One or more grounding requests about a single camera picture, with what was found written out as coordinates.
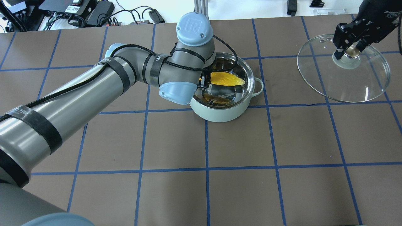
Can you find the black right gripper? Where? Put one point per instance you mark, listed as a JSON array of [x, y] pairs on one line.
[[374, 20]]

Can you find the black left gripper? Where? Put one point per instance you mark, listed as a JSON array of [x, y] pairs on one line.
[[203, 82]]

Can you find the yellow corn cob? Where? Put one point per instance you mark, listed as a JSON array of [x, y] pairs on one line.
[[225, 79]]

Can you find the glass pot lid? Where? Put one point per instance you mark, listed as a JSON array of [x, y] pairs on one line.
[[356, 77]]

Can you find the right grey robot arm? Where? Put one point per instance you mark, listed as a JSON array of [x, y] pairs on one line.
[[379, 6]]

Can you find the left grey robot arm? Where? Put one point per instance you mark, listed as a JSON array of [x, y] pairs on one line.
[[32, 132]]

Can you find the pale green electric pot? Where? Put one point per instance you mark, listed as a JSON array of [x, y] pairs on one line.
[[225, 103]]

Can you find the black power adapter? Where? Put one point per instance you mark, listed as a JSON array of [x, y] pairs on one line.
[[102, 9]]

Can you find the black electronics box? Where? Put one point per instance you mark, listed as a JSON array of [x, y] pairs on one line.
[[68, 7]]

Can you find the aluminium frame post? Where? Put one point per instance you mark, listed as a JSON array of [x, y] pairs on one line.
[[201, 7]]

